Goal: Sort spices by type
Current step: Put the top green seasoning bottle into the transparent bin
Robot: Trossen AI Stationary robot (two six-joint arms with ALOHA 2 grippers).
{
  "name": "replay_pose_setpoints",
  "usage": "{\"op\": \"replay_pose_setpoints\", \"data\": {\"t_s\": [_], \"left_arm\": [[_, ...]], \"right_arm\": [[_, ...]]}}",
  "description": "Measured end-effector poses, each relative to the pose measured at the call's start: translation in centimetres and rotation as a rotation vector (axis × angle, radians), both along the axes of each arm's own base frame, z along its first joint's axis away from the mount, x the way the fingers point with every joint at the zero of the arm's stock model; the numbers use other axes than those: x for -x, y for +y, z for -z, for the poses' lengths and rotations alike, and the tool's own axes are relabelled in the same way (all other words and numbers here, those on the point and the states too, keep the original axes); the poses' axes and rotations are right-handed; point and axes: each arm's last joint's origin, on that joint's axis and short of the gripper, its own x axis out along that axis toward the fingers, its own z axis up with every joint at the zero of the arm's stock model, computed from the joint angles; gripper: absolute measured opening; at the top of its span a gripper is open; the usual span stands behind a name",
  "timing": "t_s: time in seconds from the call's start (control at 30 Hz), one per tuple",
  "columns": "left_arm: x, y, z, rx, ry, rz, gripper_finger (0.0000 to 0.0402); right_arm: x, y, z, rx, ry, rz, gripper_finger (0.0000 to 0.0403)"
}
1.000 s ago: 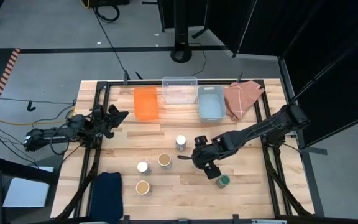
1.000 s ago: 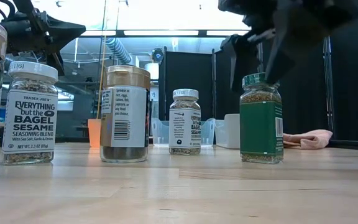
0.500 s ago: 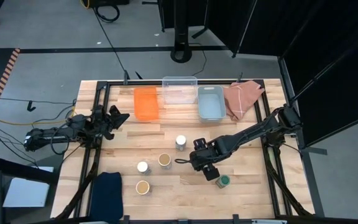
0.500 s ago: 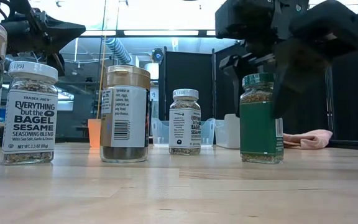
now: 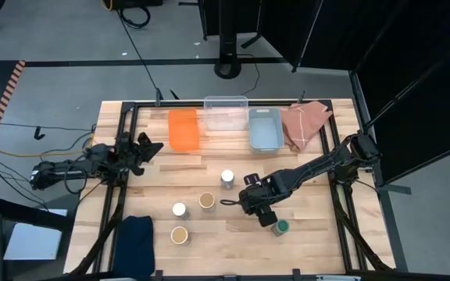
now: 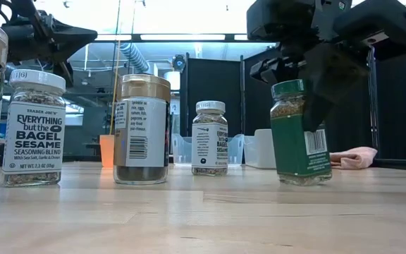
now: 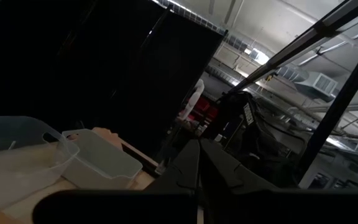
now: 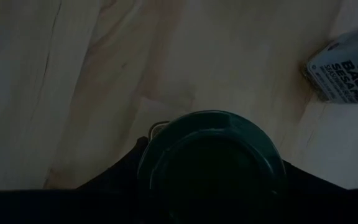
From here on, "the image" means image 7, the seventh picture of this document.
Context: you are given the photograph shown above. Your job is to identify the overhead frame beam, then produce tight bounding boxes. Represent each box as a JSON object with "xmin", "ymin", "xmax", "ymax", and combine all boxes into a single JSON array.
[{"xmin": 227, "ymin": 0, "xmax": 358, "ymax": 94}]

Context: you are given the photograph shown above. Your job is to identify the ceiling light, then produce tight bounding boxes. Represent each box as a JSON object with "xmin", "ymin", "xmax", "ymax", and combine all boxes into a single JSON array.
[{"xmin": 244, "ymin": 46, "xmax": 270, "ymax": 66}]

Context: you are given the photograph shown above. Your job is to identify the white wrapped roll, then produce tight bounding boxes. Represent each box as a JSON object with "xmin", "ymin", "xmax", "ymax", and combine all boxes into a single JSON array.
[{"xmin": 178, "ymin": 78, "xmax": 205, "ymax": 121}]

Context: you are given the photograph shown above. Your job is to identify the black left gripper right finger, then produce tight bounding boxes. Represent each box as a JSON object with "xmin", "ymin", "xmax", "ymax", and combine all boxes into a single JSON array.
[{"xmin": 200, "ymin": 139, "xmax": 278, "ymax": 200}]

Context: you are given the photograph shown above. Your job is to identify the white plastic bin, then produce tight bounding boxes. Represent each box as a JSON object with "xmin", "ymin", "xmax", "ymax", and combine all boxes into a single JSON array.
[{"xmin": 61, "ymin": 128, "xmax": 144, "ymax": 190}]

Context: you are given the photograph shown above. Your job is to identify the black curtain panel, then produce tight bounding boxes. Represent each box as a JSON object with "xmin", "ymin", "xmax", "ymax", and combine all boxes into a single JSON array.
[
  {"xmin": 0, "ymin": 0, "xmax": 173, "ymax": 156},
  {"xmin": 116, "ymin": 9, "xmax": 229, "ymax": 159}
]

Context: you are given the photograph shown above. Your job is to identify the red storage bins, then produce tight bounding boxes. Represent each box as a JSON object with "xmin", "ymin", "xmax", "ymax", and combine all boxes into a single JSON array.
[{"xmin": 186, "ymin": 95, "xmax": 219, "ymax": 121}]

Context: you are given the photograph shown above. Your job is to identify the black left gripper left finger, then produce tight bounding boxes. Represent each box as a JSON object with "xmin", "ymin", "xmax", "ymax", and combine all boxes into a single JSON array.
[{"xmin": 144, "ymin": 139, "xmax": 201, "ymax": 192}]

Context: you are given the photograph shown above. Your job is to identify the grey ceiling ventilation unit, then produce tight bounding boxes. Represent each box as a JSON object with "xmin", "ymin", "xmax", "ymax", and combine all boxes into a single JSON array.
[{"xmin": 292, "ymin": 70, "xmax": 339, "ymax": 101}]

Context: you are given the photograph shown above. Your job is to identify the black frame post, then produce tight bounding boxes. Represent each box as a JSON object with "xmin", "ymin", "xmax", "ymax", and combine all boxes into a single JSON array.
[{"xmin": 295, "ymin": 32, "xmax": 358, "ymax": 187}]

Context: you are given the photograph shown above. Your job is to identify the clear blue plastic bin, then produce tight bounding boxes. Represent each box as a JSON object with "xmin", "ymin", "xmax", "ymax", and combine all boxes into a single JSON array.
[{"xmin": 0, "ymin": 115, "xmax": 80, "ymax": 210}]

